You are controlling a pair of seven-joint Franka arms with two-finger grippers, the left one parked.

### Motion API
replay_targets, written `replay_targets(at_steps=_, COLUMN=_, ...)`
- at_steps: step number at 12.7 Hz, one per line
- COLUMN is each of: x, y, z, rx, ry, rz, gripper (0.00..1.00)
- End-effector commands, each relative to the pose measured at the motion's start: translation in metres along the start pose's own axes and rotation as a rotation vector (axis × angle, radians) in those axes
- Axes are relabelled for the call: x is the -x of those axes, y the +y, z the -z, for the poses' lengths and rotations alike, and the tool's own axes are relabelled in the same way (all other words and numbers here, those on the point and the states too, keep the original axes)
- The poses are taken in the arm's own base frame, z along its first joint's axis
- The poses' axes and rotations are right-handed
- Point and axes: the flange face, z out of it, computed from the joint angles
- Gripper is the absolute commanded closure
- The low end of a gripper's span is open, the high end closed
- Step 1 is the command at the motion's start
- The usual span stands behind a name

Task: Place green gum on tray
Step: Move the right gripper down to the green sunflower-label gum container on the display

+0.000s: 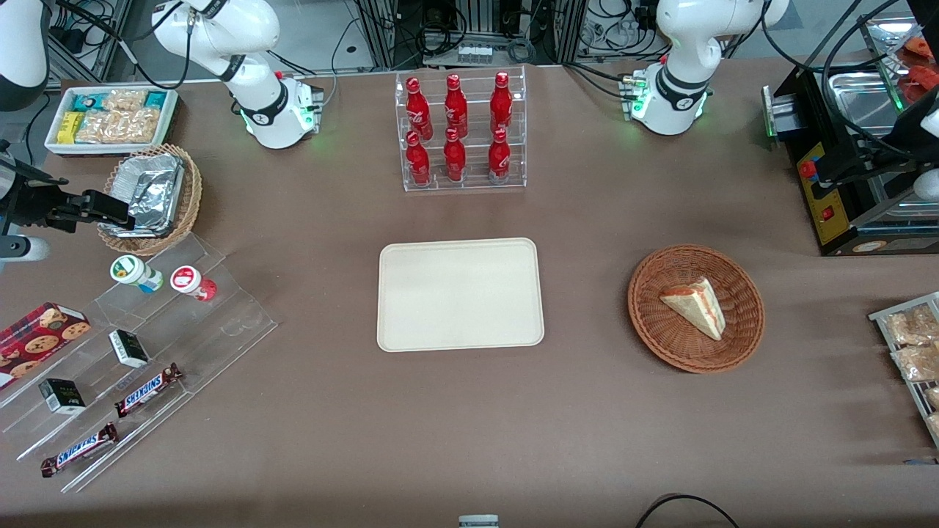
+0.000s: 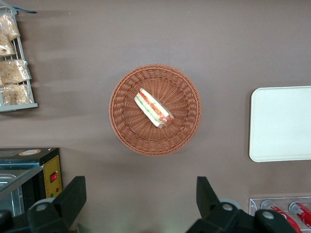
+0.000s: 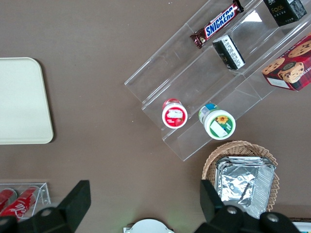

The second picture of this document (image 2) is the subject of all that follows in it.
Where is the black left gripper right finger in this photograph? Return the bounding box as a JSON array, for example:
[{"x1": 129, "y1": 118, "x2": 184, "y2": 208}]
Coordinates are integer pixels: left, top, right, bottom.
[{"x1": 186, "y1": 176, "x2": 300, "y2": 233}]

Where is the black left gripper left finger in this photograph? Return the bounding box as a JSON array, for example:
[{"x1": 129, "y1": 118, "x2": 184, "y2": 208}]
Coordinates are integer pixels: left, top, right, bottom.
[{"x1": 27, "y1": 176, "x2": 87, "y2": 233}]

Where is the cream plastic tray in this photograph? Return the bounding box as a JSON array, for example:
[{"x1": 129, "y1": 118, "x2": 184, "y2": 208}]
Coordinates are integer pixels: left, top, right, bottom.
[{"x1": 248, "y1": 85, "x2": 311, "y2": 163}]

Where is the black food warmer cabinet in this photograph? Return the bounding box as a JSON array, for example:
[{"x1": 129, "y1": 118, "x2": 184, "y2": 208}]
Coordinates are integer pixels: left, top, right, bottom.
[{"x1": 0, "y1": 147, "x2": 63, "y2": 218}]

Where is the clear acrylic bottle rack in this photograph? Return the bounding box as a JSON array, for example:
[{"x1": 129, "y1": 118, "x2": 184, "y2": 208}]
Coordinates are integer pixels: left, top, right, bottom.
[{"x1": 249, "y1": 197, "x2": 311, "y2": 233}]

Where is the steel warmer pan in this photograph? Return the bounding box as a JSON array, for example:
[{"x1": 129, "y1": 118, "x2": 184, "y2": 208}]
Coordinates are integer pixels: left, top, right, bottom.
[{"x1": 0, "y1": 172, "x2": 24, "y2": 217}]

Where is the red soda bottle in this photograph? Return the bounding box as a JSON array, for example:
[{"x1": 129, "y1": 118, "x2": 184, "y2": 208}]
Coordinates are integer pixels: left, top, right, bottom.
[
  {"x1": 288, "y1": 201, "x2": 311, "y2": 230},
  {"x1": 260, "y1": 200, "x2": 303, "y2": 233}
]

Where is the round reddish wicker basket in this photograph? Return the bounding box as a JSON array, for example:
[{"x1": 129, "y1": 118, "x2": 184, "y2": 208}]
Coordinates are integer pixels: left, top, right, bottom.
[{"x1": 108, "y1": 63, "x2": 203, "y2": 156}]

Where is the wrapped triangle sandwich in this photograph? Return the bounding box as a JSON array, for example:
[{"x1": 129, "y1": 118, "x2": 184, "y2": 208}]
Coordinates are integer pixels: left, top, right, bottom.
[{"x1": 134, "y1": 88, "x2": 175, "y2": 129}]

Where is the clear bag of snacks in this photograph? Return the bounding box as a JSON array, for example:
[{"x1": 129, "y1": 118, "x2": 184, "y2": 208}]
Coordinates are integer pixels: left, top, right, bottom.
[
  {"x1": 0, "y1": 59, "x2": 32, "y2": 86},
  {"x1": 0, "y1": 13, "x2": 20, "y2": 41},
  {"x1": 0, "y1": 83, "x2": 33, "y2": 106},
  {"x1": 0, "y1": 33, "x2": 17, "y2": 57}
]

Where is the dark blue strip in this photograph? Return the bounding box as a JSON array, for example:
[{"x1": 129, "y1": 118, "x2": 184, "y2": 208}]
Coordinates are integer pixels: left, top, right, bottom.
[{"x1": 16, "y1": 7, "x2": 38, "y2": 14}]

